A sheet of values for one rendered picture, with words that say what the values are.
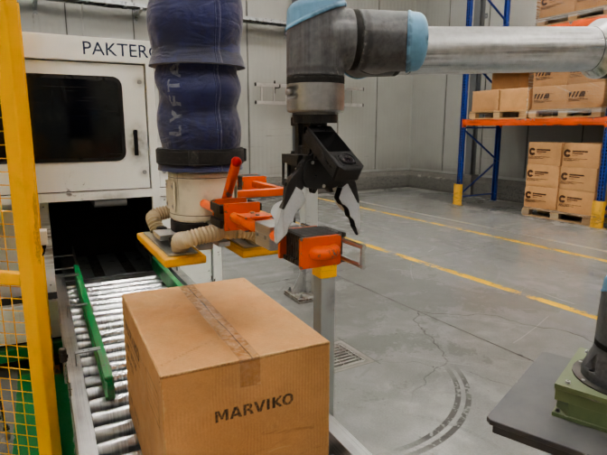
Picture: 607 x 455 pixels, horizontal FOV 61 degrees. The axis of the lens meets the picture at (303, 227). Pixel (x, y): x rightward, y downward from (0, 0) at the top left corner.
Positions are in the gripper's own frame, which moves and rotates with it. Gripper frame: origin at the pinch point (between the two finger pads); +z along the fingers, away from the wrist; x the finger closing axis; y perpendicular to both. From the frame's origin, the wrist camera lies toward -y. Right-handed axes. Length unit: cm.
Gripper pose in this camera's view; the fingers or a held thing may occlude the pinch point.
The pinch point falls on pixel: (321, 241)
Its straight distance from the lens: 82.9
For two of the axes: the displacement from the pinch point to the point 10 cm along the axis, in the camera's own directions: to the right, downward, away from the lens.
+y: -4.6, -1.7, 8.7
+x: -8.9, 0.9, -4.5
